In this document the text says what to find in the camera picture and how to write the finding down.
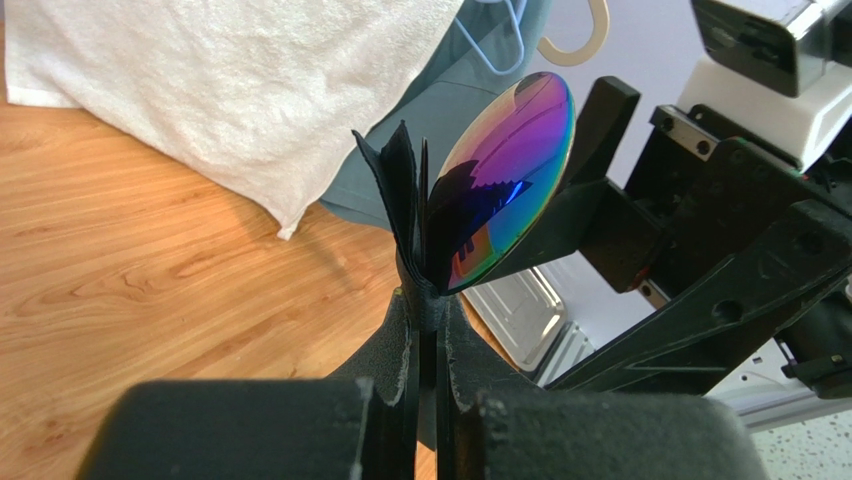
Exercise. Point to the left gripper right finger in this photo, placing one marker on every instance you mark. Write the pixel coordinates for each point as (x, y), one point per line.
(493, 423)

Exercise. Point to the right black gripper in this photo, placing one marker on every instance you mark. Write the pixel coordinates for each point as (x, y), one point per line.
(753, 252)

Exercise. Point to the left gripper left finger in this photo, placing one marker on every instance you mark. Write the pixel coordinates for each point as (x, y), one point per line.
(357, 423)

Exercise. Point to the iridescent spoon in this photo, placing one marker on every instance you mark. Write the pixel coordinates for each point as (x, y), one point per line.
(497, 179)

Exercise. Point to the black paper napkin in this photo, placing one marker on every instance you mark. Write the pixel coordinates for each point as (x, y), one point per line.
(395, 170)

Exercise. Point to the purple iridescent knife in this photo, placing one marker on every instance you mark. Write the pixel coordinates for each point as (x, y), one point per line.
(456, 209)

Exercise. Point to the steel tray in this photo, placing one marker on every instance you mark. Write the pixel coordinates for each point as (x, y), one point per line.
(529, 320)

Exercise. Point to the beige clothes hanger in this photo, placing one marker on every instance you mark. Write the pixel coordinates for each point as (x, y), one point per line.
(575, 32)

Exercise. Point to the teal grey shirt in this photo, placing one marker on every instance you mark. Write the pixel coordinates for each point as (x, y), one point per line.
(455, 86)

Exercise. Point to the white towel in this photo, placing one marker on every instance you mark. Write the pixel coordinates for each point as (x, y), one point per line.
(258, 96)

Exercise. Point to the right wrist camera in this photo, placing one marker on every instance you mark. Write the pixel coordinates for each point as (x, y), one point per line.
(781, 69)

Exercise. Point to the light blue wire hanger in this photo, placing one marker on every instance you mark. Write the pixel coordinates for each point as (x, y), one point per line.
(502, 50)

